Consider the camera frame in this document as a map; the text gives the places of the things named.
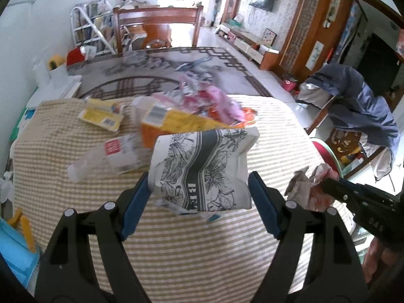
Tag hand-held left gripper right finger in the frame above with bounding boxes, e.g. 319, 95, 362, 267
248, 171, 370, 303

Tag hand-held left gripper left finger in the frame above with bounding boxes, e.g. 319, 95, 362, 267
34, 171, 152, 303

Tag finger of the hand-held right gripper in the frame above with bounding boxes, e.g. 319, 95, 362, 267
320, 177, 363, 207

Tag red white wrapper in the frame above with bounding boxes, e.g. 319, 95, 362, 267
284, 163, 341, 212

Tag clear plastic bottle red label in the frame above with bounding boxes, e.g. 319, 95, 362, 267
68, 133, 158, 184

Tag white floral print paper bag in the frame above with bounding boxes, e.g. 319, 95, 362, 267
148, 127, 260, 223

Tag yellow orange snack bag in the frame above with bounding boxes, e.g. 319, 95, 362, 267
139, 103, 243, 149

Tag yellow snack packet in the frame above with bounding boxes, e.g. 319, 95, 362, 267
77, 98, 125, 132

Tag pink plastic bag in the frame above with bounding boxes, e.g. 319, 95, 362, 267
170, 74, 244, 126

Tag person's right hand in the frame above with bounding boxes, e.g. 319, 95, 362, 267
362, 237, 395, 286

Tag red stool green rim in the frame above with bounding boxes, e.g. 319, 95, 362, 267
311, 139, 343, 180

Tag wooden chair under jacket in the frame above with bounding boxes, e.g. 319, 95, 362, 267
305, 95, 395, 182

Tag beige striped cloth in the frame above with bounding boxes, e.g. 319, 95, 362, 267
9, 95, 354, 303

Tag blue grey jacket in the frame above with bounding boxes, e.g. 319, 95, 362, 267
298, 63, 400, 181

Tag orange snack wrapper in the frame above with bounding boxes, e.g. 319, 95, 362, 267
234, 107, 259, 129

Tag yellow plastic clips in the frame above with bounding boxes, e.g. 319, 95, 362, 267
8, 208, 37, 253

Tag light blue box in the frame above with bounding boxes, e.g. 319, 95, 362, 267
0, 217, 42, 286

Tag white plastic container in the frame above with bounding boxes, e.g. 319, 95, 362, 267
33, 60, 83, 99

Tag low television cabinet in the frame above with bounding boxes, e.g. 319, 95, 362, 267
218, 23, 281, 70

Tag wooden lattice partition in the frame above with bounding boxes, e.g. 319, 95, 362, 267
279, 0, 351, 79

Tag red box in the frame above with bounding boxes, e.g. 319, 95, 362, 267
66, 48, 89, 65

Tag yellow object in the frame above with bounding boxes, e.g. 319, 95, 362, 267
47, 55, 67, 70

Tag silver stepladder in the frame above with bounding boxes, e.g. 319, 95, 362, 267
70, 2, 118, 56

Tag brown wooden chair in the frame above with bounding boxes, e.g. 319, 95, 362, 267
113, 5, 204, 57

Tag small picture frame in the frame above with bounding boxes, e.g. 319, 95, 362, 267
263, 28, 278, 46

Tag wall television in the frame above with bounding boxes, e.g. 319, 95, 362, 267
249, 0, 279, 12

